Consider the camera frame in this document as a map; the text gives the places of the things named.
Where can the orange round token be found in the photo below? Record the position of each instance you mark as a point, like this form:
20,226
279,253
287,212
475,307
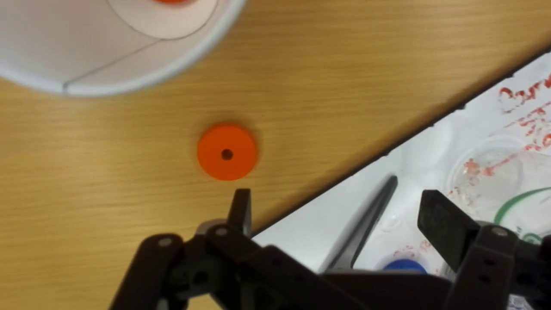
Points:
172,2
215,166

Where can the translucent white plastic cup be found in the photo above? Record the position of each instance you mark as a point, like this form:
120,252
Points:
57,57

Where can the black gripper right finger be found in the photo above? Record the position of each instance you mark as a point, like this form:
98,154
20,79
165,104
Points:
492,269

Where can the blue round token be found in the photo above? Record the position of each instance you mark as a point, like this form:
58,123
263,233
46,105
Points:
404,265

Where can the clear plastic cup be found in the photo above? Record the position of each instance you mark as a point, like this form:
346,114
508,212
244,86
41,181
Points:
487,190

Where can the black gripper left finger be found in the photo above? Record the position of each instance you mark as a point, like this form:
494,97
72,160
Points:
229,269

